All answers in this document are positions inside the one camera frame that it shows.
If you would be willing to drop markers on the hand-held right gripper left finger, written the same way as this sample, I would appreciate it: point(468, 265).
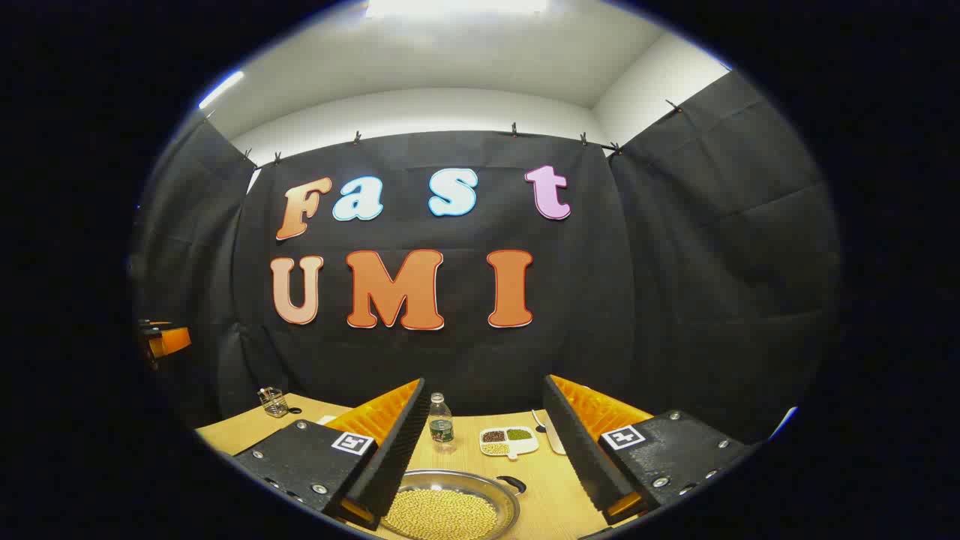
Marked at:
point(397, 450)

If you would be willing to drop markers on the pile of yellow soybeans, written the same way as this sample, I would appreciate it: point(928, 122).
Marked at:
point(442, 514)

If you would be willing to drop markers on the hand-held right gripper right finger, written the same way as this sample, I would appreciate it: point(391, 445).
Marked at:
point(577, 442)

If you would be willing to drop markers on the ceiling light panel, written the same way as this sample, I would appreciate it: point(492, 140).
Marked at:
point(457, 6)
point(221, 88)

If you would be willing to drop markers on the white divided bean dish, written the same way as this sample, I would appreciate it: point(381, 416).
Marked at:
point(510, 441)

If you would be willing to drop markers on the small clear glass cup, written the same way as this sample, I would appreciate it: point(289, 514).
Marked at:
point(274, 403)

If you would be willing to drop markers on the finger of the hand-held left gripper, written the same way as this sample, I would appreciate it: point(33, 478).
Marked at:
point(172, 341)

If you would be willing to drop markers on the clear plastic water bottle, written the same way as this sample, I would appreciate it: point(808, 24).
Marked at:
point(441, 427)

